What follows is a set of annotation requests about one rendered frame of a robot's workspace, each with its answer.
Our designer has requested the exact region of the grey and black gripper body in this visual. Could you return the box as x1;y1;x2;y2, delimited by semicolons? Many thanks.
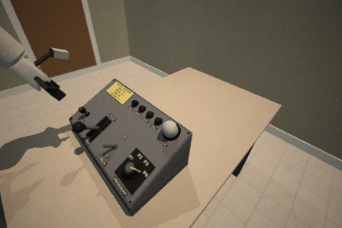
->
2;50;51;91

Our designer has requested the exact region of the grey control console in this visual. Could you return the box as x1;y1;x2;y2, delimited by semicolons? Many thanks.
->
69;79;192;216

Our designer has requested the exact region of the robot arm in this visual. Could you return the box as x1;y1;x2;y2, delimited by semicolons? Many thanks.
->
0;27;69;67

